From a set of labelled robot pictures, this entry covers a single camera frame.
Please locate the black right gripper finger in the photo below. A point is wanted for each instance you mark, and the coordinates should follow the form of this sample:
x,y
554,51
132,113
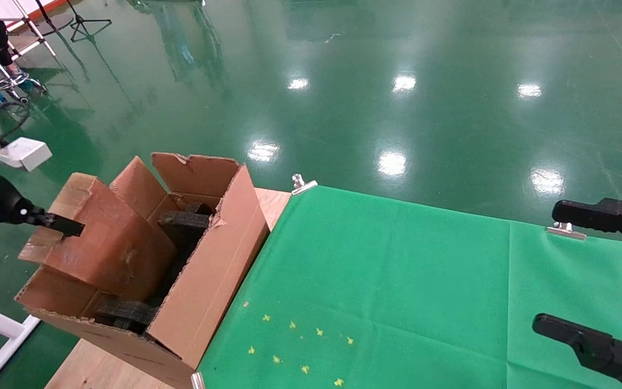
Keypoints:
x,y
613,215
608,356

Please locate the small taped cardboard box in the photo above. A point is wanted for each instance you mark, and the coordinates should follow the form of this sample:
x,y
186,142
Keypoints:
x,y
111,237

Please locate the large open cardboard carton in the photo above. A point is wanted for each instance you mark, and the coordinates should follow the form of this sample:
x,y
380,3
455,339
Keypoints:
x,y
208,281

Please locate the metal cloth clip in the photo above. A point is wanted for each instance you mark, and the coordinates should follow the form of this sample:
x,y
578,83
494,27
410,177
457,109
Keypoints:
x,y
303,185
198,381
566,231

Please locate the metal swivel stool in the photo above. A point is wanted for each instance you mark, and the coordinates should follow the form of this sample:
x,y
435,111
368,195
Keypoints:
x,y
11,81

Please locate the black microphone stand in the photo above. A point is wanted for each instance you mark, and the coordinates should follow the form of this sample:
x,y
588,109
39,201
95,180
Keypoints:
x,y
79,20

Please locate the green cloth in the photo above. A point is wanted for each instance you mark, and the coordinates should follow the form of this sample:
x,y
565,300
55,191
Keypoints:
x,y
397,281

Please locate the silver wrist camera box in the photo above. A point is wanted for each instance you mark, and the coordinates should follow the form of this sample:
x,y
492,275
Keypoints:
x,y
27,153

